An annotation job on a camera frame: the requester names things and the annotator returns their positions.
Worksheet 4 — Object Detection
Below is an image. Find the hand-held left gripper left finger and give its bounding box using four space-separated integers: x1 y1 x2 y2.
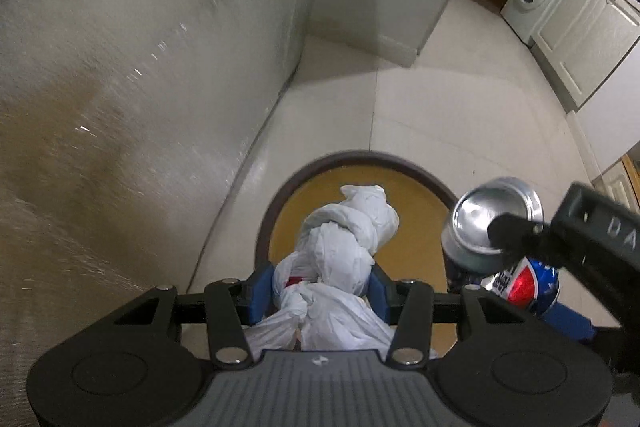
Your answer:
102 263 275 367

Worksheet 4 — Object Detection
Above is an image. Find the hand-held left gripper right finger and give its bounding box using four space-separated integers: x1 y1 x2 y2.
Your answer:
368 264 539 367

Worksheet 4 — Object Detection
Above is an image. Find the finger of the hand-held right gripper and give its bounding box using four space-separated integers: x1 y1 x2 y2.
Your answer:
487 213 552 254
541 301 597 345

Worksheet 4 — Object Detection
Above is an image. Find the blue soda can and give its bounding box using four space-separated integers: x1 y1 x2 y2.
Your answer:
440 177 561 315

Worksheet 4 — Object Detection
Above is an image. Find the white plastic bag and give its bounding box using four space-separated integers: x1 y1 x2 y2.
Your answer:
245 184 436 353

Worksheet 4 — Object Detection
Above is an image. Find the yellow trash bin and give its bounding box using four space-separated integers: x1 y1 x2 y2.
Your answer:
254 150 461 353

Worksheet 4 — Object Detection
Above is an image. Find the white drawer cabinet wooden top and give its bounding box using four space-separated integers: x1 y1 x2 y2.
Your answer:
594 155 640 210

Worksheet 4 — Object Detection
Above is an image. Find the white kitchen cabinet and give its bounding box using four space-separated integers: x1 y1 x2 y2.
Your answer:
530 0 640 110

